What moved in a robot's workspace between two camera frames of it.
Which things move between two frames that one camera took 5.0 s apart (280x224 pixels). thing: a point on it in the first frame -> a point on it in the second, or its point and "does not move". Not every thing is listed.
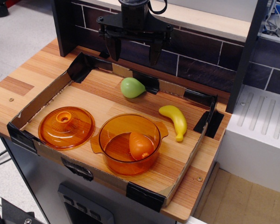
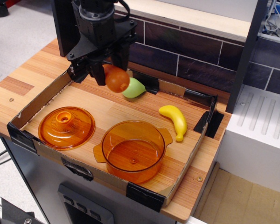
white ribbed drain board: x=255 y=146 does not move
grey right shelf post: x=255 y=32 does not move
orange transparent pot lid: x=66 y=128 does not move
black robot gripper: x=135 y=21 -> x=101 y=37
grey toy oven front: x=78 y=208 does not move
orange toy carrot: x=141 y=146 -> x=117 y=80
